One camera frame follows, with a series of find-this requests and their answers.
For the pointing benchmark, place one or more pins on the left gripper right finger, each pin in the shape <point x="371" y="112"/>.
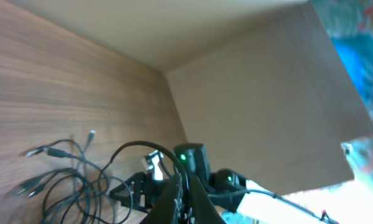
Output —
<point x="202" y="210"/>

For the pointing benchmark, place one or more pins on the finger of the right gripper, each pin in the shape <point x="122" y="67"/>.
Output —
<point x="123" y="193"/>

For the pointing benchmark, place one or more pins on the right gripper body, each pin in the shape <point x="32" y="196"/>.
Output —
<point x="146" y="191"/>

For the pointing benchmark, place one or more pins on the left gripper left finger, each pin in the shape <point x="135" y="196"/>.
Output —
<point x="169" y="206"/>

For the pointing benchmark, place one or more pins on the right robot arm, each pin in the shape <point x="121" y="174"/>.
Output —
<point x="225" y="188"/>

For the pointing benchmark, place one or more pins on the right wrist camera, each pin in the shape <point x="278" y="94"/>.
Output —
<point x="151" y="163"/>

